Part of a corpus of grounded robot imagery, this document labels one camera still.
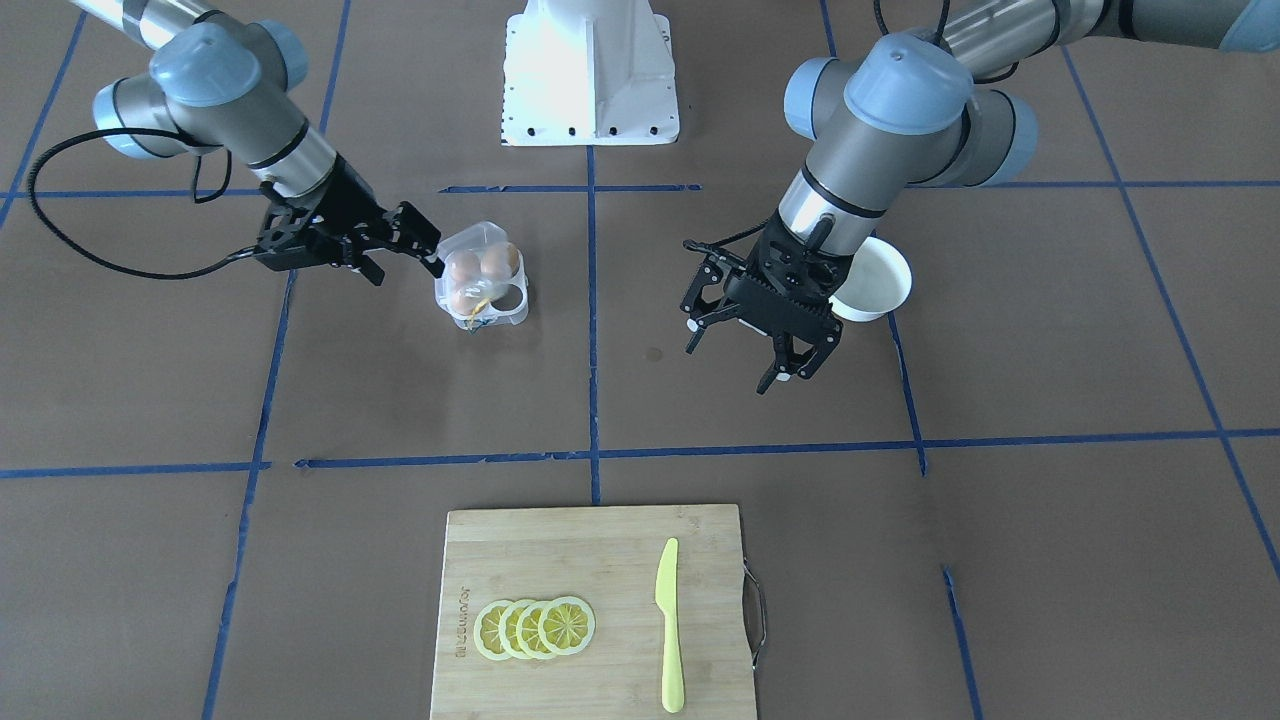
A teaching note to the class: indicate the yellow plastic knife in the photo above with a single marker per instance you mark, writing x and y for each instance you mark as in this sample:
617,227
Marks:
671,682

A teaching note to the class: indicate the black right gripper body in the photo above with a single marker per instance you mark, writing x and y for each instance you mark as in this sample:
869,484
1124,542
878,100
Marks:
345,205

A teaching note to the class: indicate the clear plastic egg box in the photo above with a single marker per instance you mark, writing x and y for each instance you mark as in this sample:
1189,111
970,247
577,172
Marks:
484,282

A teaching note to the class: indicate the brown egg in box front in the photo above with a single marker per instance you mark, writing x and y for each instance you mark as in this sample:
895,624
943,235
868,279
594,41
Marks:
469,300

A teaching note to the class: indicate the white bowl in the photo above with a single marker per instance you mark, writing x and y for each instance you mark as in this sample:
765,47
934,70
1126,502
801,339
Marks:
879,281

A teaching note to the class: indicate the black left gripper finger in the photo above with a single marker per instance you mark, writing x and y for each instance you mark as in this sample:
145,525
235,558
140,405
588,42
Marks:
784,363
809,362

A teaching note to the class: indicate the brown egg in box rear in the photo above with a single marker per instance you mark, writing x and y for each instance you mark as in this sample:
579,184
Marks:
464,267

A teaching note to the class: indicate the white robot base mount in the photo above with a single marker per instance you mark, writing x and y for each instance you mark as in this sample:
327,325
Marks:
589,73

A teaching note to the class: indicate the bamboo cutting board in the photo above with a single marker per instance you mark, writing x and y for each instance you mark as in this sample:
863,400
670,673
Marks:
608,557

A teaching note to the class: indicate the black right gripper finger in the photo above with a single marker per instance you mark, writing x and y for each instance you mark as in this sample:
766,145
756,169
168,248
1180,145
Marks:
371,271
432,262

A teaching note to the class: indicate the brown egg from bowl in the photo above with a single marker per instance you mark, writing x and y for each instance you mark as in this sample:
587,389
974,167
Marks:
499,262

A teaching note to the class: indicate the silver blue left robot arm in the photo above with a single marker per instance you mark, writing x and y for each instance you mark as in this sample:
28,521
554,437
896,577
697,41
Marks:
917,111

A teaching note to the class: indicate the brown egg in box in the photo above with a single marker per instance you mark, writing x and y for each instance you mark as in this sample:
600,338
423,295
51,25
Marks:
469,300
464,267

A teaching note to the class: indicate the yellow green rubber band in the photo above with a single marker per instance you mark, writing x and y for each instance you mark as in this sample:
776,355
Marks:
472,323

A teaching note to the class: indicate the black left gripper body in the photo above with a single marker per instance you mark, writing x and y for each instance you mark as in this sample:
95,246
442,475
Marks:
712,283

